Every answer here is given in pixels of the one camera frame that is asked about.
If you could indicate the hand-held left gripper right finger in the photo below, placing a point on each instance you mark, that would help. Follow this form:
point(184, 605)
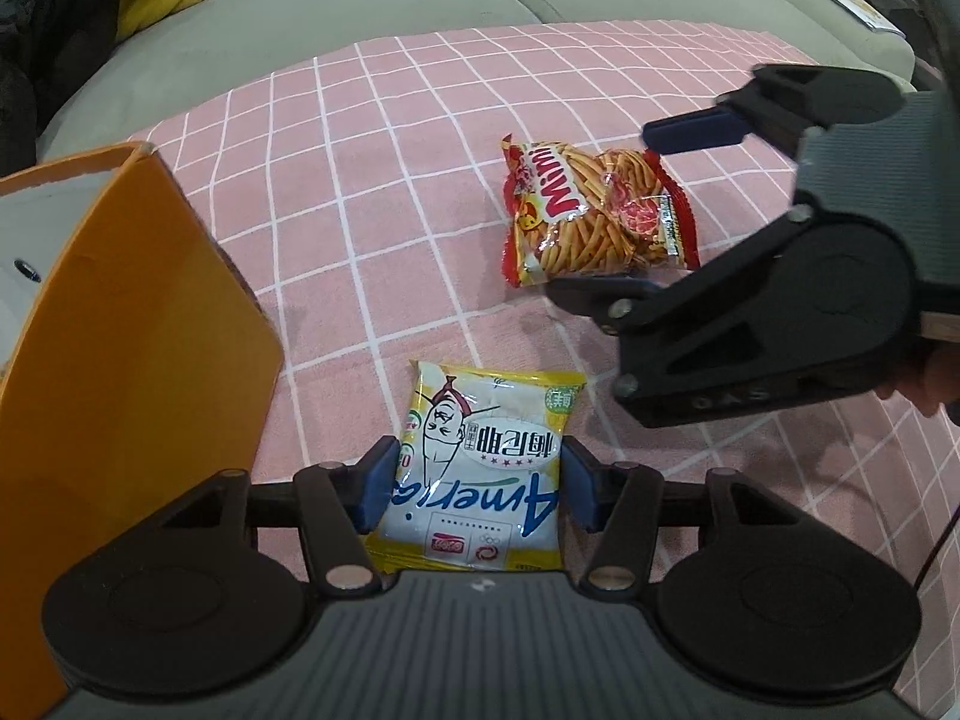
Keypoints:
point(577, 484)

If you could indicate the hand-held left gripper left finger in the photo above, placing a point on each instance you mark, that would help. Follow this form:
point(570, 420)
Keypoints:
point(379, 484)

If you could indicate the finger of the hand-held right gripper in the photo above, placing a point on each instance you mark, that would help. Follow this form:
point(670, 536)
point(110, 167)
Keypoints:
point(600, 291)
point(690, 131)

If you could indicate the red snack sticks packet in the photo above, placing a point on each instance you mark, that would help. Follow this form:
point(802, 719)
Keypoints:
point(585, 217)

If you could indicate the yellow and white snack packet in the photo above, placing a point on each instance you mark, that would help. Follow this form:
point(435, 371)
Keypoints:
point(487, 420)

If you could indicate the orange cardboard box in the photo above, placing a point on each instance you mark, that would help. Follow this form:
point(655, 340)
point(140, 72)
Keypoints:
point(150, 360)

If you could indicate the person's right hand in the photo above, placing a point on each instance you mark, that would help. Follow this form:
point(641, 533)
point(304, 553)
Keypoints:
point(934, 382)

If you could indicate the pink checked blanket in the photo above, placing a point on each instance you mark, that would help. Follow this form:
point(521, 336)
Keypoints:
point(375, 165)

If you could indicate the grey-green sofa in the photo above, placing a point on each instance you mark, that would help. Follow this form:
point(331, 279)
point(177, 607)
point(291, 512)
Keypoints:
point(375, 0)

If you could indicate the yellow cloth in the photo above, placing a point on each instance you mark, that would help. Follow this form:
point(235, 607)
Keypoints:
point(157, 4)

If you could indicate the dark cloth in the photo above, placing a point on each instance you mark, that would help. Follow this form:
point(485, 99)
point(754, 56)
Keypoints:
point(45, 30)

